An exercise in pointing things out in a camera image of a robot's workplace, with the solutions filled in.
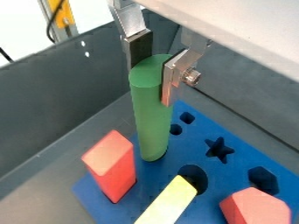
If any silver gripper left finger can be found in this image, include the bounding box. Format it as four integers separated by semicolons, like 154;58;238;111
107;0;154;69

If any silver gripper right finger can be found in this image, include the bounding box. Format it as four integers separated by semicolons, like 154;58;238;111
162;27;211;107

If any green oval cylinder peg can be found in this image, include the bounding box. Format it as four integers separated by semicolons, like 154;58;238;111
129;54;174;162

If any blue shape sorting board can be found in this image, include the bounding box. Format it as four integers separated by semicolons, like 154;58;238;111
73;101;299;224

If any red rectangular block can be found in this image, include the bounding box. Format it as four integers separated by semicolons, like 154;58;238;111
82;130;137;203

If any yellow arch block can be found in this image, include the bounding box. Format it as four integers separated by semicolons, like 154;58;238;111
135;175;198;224

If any red hexagonal peg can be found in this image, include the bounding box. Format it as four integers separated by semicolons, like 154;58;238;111
219;187;293;224

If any yellow clamp on post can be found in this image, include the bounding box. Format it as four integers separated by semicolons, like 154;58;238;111
47;0;75;29

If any aluminium frame post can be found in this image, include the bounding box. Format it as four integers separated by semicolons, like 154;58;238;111
38;0;79;44

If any black cable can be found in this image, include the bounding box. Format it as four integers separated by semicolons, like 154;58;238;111
46;0;66;44

